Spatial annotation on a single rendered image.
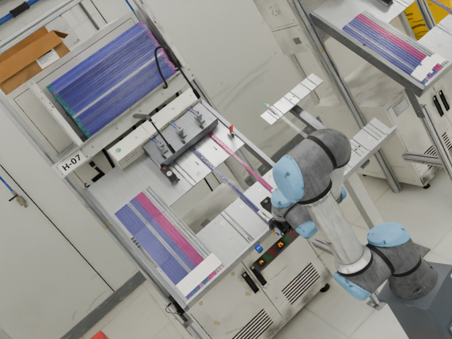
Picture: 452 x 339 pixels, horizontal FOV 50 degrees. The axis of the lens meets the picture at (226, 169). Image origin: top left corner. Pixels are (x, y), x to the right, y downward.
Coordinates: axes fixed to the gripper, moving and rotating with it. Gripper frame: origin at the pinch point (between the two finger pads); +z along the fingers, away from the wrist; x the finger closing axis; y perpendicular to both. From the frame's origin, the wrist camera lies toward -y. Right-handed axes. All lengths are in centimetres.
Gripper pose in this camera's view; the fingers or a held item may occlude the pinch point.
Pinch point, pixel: (278, 228)
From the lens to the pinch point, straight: 198.3
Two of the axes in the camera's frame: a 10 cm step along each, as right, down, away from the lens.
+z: 1.0, 4.7, 8.8
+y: 6.7, 6.3, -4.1
